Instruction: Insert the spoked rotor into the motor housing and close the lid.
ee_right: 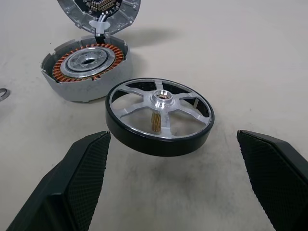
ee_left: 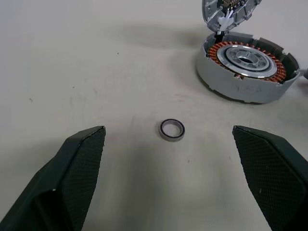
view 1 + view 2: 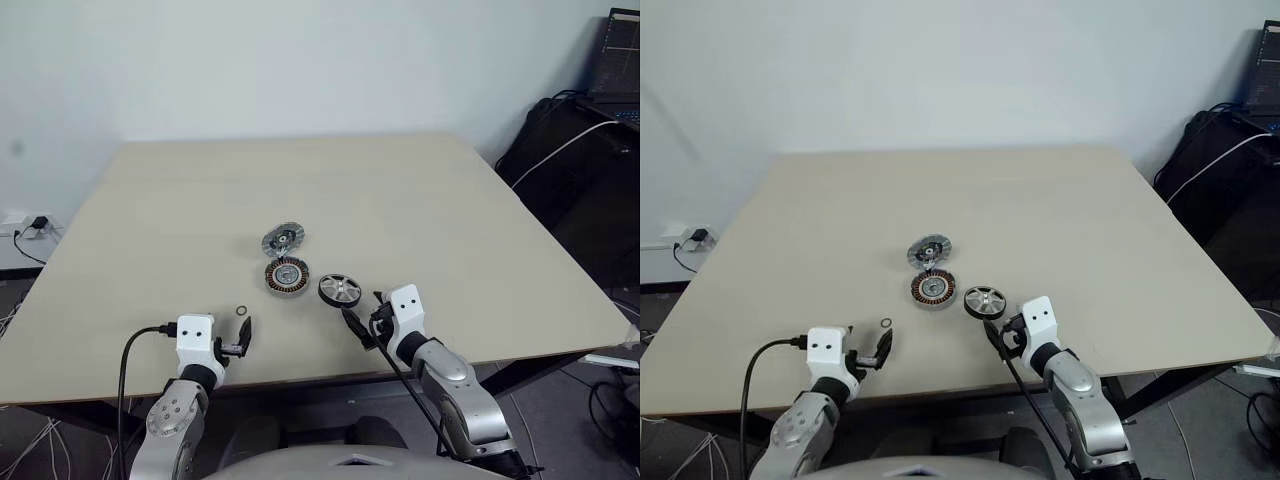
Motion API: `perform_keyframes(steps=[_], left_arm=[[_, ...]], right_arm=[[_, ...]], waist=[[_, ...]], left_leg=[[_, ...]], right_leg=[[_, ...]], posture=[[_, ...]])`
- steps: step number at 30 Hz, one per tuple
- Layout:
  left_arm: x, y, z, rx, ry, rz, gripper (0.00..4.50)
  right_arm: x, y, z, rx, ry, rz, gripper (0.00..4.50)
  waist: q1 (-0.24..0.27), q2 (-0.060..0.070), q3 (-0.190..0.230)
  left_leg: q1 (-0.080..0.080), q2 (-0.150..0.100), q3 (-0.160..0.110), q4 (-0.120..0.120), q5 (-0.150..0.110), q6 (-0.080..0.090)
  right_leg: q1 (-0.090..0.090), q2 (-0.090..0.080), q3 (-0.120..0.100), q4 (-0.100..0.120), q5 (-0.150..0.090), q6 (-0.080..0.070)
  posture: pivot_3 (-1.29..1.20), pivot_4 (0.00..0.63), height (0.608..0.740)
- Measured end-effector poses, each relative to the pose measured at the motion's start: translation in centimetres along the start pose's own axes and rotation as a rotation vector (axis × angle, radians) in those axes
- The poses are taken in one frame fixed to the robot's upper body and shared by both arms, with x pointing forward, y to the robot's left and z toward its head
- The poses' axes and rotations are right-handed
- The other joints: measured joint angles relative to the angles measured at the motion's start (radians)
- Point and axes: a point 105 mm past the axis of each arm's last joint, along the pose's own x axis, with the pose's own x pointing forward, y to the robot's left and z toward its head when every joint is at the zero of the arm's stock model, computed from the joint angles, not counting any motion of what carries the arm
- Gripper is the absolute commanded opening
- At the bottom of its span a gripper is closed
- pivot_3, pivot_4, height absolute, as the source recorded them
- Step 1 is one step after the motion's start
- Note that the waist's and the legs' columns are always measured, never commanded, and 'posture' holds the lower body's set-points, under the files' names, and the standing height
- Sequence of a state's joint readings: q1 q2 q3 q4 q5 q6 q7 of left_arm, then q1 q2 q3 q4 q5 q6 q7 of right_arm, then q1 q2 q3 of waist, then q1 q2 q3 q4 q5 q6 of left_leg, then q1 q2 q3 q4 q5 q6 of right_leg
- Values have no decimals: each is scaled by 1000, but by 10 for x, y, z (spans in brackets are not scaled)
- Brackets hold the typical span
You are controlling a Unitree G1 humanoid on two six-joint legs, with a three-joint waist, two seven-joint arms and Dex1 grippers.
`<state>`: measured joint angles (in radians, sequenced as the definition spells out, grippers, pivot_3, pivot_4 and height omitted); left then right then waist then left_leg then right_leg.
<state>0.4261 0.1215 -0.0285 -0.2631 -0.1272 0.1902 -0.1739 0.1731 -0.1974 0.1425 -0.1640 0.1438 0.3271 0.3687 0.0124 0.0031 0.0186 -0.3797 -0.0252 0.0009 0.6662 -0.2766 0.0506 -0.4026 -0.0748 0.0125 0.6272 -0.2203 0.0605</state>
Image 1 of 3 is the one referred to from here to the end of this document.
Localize black rimmed silver spoked rotor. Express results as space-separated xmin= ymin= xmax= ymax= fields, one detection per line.
xmin=105 ymin=77 xmax=215 ymax=158

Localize silver motor rotor disc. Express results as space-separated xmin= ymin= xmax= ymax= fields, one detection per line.
xmin=57 ymin=0 xmax=141 ymax=37

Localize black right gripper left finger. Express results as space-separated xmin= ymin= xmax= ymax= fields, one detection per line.
xmin=4 ymin=130 xmax=112 ymax=231

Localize grey stator housing copper coils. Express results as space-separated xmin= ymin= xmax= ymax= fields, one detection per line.
xmin=40 ymin=33 xmax=133 ymax=103

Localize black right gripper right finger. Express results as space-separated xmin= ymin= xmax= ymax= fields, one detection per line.
xmin=236 ymin=129 xmax=308 ymax=231

